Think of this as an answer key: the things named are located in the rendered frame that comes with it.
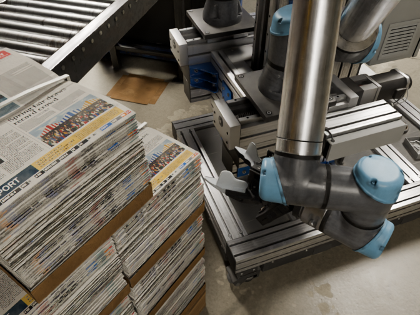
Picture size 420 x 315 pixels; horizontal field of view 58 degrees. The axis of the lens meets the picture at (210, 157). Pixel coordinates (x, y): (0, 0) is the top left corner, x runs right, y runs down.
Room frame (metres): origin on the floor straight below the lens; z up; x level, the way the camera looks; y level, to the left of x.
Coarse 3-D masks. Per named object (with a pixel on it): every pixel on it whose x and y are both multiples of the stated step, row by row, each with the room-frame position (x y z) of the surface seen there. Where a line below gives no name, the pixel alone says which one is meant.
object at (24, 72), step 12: (0, 60) 0.66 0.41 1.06; (12, 60) 0.66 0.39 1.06; (24, 60) 0.66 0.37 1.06; (0, 72) 0.62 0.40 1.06; (12, 72) 0.62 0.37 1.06; (24, 72) 0.62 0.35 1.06; (36, 72) 0.62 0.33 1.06; (48, 72) 0.63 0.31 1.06; (0, 84) 0.58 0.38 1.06; (12, 84) 0.59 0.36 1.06; (24, 84) 0.59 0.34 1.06; (0, 96) 0.55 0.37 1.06
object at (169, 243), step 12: (204, 204) 0.64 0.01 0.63; (192, 216) 0.60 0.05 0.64; (180, 228) 0.56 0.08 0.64; (168, 240) 0.52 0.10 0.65; (156, 252) 0.49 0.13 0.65; (204, 252) 0.65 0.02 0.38; (144, 264) 0.45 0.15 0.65; (192, 264) 0.59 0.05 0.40; (180, 276) 0.55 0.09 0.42; (204, 288) 0.64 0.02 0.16; (120, 300) 0.38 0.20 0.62; (192, 300) 0.58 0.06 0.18; (108, 312) 0.35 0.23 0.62
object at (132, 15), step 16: (128, 0) 1.61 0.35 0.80; (144, 0) 1.76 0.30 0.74; (112, 16) 1.47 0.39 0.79; (128, 16) 1.59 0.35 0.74; (80, 32) 1.31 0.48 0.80; (96, 32) 1.34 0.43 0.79; (112, 32) 1.45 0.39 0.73; (64, 48) 1.20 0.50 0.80; (80, 48) 1.23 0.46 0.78; (96, 48) 1.32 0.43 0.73; (48, 64) 1.09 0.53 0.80; (64, 64) 1.13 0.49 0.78; (80, 64) 1.20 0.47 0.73; (64, 80) 1.10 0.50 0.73; (80, 80) 1.18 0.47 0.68
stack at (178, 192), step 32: (160, 160) 0.62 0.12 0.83; (192, 160) 0.62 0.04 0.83; (160, 192) 0.53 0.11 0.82; (192, 192) 0.61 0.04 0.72; (128, 224) 0.45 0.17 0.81; (160, 224) 0.52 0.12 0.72; (192, 224) 0.61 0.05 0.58; (96, 256) 0.38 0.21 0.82; (128, 256) 0.43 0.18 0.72; (192, 256) 0.60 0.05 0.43; (0, 288) 0.31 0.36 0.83; (64, 288) 0.31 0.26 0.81; (96, 288) 0.35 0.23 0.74; (160, 288) 0.48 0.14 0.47; (192, 288) 0.58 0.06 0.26
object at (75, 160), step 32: (64, 96) 0.55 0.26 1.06; (96, 96) 0.55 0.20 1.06; (0, 128) 0.46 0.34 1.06; (32, 128) 0.46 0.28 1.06; (64, 128) 0.46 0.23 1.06; (96, 128) 0.46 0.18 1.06; (128, 128) 0.49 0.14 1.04; (0, 160) 0.39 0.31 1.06; (32, 160) 0.39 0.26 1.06; (64, 160) 0.39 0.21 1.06; (96, 160) 0.42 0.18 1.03; (128, 160) 0.47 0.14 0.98; (0, 192) 0.33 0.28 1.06; (32, 192) 0.34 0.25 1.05; (64, 192) 0.37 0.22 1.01; (96, 192) 0.40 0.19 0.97; (128, 192) 0.45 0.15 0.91; (0, 224) 0.29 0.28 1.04; (32, 224) 0.32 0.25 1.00; (64, 224) 0.35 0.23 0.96; (96, 224) 0.39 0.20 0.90; (0, 256) 0.29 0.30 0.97; (32, 256) 0.30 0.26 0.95; (64, 256) 0.33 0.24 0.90; (32, 288) 0.28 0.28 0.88
